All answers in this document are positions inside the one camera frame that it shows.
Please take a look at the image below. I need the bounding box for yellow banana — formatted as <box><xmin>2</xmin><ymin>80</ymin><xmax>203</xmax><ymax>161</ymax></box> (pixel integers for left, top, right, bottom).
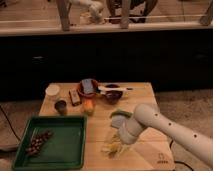
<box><xmin>101</xmin><ymin>134</ymin><xmax>129</xmax><ymax>158</ymax></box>

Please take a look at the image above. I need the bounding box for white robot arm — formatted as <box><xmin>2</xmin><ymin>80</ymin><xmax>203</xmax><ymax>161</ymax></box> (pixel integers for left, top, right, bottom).
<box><xmin>118</xmin><ymin>104</ymin><xmax>213</xmax><ymax>169</ymax></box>

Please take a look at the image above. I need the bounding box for orange fruit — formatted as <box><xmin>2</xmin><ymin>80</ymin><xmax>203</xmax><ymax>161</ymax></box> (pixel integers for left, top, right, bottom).
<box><xmin>83</xmin><ymin>99</ymin><xmax>95</xmax><ymax>115</ymax></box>

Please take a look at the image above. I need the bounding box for white spoon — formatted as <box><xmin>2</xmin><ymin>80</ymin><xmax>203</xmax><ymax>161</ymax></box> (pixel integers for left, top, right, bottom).
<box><xmin>98</xmin><ymin>86</ymin><xmax>133</xmax><ymax>92</ymax></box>

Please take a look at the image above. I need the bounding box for orange-brown bowl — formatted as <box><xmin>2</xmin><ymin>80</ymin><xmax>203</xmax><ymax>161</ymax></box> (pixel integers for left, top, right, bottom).
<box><xmin>77</xmin><ymin>78</ymin><xmax>98</xmax><ymax>98</ymax></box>

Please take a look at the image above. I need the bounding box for green plastic tray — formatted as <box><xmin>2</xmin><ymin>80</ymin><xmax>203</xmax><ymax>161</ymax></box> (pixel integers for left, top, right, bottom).
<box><xmin>12</xmin><ymin>115</ymin><xmax>87</xmax><ymax>171</ymax></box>

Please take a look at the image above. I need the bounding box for grey-blue can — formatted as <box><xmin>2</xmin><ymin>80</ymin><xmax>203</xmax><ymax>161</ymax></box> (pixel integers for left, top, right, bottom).
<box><xmin>82</xmin><ymin>79</ymin><xmax>93</xmax><ymax>94</ymax></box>

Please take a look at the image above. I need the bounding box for brown rectangular block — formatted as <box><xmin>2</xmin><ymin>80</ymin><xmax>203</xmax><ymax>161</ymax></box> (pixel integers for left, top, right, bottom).
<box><xmin>69</xmin><ymin>90</ymin><xmax>81</xmax><ymax>106</ymax></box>

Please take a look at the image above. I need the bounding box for dark brown cup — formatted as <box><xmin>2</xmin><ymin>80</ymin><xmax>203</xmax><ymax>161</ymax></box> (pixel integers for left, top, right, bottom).
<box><xmin>54</xmin><ymin>100</ymin><xmax>67</xmax><ymax>115</ymax></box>

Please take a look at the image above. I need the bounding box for white cup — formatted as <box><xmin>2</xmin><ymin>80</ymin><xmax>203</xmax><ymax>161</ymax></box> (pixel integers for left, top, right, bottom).
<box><xmin>45</xmin><ymin>84</ymin><xmax>60</xmax><ymax>101</ymax></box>

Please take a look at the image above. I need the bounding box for bunch of dark grapes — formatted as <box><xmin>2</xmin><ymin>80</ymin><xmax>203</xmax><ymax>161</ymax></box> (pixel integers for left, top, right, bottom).
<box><xmin>25</xmin><ymin>131</ymin><xmax>53</xmax><ymax>156</ymax></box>

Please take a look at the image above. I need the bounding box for black cable right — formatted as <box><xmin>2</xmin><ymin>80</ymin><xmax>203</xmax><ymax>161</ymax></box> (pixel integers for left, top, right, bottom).
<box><xmin>169</xmin><ymin>139</ymin><xmax>195</xmax><ymax>171</ymax></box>

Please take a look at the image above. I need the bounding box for black cable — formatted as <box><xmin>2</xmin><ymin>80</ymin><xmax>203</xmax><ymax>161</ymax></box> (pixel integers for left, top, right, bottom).
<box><xmin>169</xmin><ymin>139</ymin><xmax>195</xmax><ymax>171</ymax></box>
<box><xmin>0</xmin><ymin>105</ymin><xmax>22</xmax><ymax>143</ymax></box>

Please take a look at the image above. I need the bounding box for black cable left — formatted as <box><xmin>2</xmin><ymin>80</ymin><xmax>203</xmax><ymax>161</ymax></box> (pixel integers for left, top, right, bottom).
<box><xmin>0</xmin><ymin>105</ymin><xmax>22</xmax><ymax>143</ymax></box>

